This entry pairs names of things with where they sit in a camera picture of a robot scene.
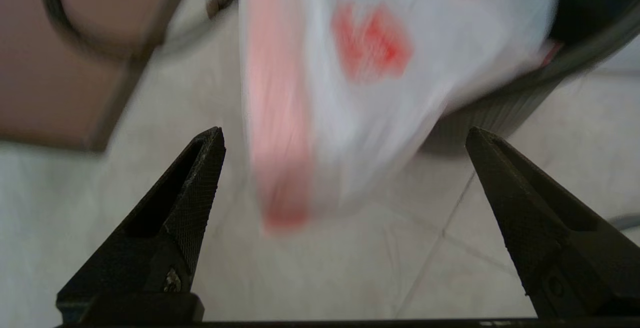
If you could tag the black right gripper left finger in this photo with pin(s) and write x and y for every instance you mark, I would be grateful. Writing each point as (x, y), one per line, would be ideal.
(165, 248)

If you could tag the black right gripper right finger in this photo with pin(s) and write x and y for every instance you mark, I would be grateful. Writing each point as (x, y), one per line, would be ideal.
(565, 258)

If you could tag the black round trash bin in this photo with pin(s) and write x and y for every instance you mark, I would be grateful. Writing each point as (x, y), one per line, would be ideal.
(500, 112)

